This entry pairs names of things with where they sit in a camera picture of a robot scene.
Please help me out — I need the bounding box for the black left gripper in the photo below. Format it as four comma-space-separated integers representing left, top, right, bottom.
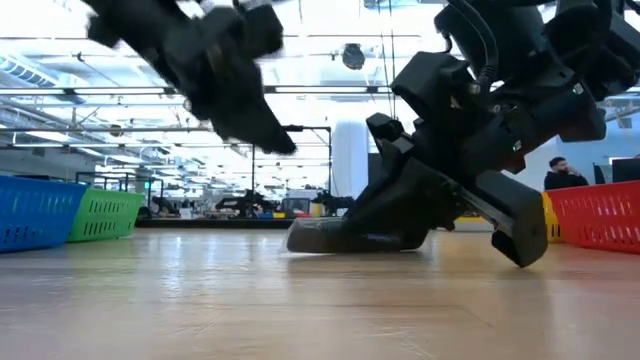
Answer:
149, 9, 299, 156

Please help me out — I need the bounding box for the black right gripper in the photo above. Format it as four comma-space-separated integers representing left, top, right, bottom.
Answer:
413, 63, 609, 187

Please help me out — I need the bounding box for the black brush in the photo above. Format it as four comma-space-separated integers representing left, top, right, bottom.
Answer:
285, 215, 433, 255

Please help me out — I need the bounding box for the person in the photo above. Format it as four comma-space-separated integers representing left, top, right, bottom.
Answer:
543, 156, 591, 192

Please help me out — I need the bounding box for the yellow plastic basket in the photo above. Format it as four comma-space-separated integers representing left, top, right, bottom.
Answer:
541, 191, 561, 245

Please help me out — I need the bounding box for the black computer monitor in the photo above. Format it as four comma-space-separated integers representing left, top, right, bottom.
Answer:
610, 156, 640, 184

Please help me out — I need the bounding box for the red plastic basket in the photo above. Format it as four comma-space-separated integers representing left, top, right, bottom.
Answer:
545, 180, 640, 256

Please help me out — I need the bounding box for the dark background table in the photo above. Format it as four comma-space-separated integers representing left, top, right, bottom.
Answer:
133, 215, 296, 231

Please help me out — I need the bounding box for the green plastic basket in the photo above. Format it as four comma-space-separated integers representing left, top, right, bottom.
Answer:
67, 186, 147, 244

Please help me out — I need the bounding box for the blue plastic basket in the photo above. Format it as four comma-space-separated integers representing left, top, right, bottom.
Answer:
0, 174, 89, 253

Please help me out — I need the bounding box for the black background rig frame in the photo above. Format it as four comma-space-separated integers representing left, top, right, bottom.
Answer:
249, 124, 334, 221

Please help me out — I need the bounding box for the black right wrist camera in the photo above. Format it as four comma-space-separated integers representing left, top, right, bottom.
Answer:
365, 111, 417, 157

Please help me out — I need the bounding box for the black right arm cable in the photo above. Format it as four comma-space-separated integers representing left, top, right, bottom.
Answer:
444, 0, 501, 96

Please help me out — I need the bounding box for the black ceiling cable reel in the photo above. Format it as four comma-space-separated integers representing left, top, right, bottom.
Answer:
340, 42, 367, 72

